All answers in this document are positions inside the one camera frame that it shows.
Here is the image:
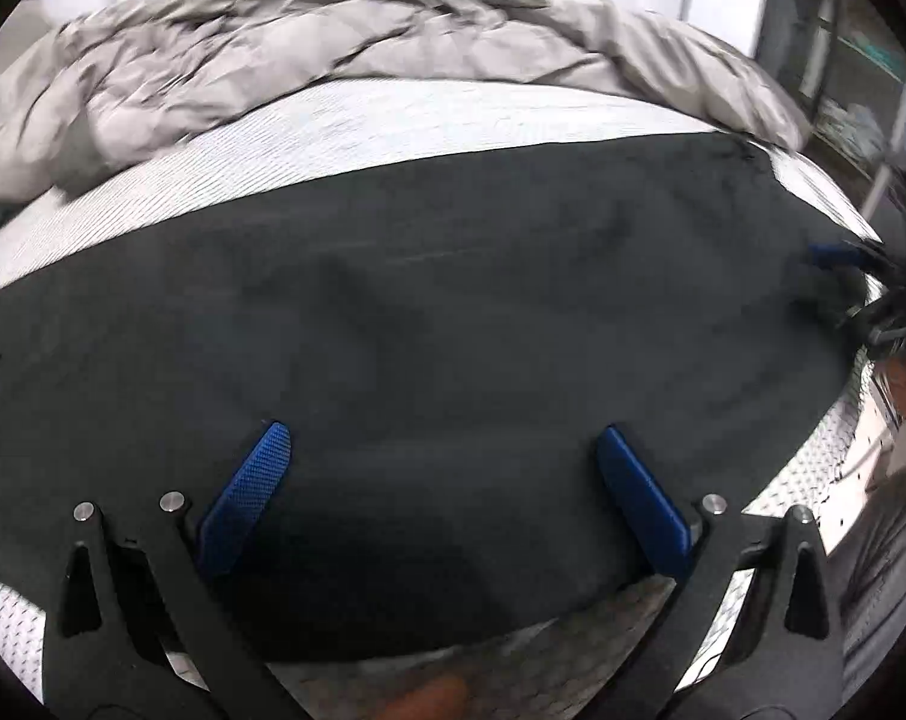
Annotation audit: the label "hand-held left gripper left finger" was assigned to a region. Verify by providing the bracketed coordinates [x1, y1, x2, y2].
[44, 421, 308, 720]

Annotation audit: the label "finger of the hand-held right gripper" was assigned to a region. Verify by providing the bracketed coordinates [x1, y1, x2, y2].
[808, 238, 893, 275]

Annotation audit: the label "black pants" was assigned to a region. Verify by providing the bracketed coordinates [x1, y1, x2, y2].
[0, 131, 874, 668]

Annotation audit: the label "grey crumpled duvet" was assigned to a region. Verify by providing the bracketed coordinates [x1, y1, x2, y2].
[0, 0, 810, 203]

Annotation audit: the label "white honeycomb pattern mattress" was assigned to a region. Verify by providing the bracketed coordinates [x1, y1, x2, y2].
[0, 75, 906, 720]

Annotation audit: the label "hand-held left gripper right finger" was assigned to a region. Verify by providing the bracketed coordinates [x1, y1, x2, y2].
[594, 426, 848, 720]

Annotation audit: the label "person's grey clothing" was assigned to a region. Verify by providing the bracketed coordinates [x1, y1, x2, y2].
[828, 457, 906, 706]

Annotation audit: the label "metal storage shelf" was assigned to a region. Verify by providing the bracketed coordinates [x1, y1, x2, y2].
[760, 0, 906, 185]

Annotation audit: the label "person's right hand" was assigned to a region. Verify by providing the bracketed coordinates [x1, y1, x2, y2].
[873, 341, 906, 440]

